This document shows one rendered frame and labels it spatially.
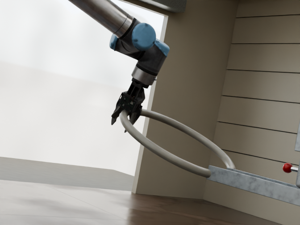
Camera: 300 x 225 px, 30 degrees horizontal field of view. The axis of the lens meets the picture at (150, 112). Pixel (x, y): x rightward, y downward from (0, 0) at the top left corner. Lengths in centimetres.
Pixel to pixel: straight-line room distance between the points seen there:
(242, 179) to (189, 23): 831
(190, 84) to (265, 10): 188
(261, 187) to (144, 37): 62
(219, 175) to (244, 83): 844
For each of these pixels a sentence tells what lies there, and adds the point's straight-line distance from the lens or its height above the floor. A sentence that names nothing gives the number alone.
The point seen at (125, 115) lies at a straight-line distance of 206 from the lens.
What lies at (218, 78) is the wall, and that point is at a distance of 1060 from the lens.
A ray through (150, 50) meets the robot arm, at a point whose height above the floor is 147.
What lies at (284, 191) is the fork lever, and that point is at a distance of 181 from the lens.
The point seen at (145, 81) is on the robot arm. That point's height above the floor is 136.
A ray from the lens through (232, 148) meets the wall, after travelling 1030.
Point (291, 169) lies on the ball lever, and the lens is 178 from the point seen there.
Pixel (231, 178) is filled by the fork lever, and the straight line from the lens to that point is 191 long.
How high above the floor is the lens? 121
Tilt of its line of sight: 1 degrees up
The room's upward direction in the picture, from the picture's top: 10 degrees clockwise
